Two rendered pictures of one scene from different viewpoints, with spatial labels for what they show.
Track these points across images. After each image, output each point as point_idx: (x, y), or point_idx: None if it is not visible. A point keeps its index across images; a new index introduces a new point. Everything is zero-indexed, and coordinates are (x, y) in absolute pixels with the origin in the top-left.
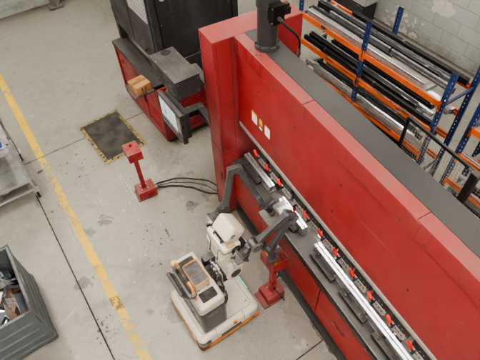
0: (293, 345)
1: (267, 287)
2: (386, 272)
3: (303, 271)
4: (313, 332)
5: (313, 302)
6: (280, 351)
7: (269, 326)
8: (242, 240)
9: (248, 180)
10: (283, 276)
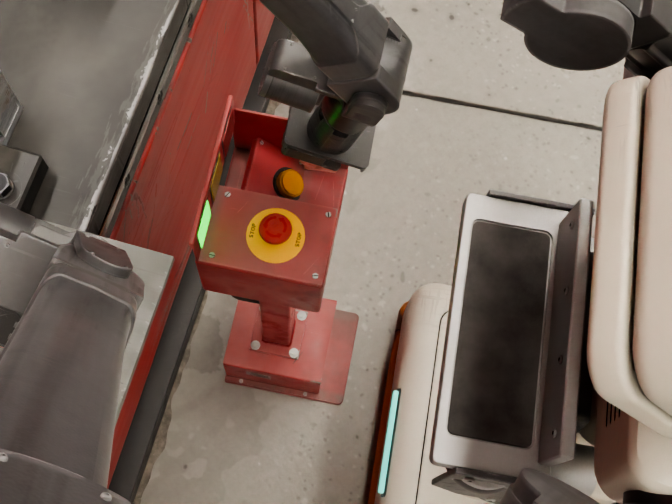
0: (385, 136)
1: (291, 350)
2: None
3: (200, 62)
4: (285, 110)
5: (250, 45)
6: (439, 157)
7: (398, 251)
8: (480, 293)
9: (0, 428)
10: (174, 351)
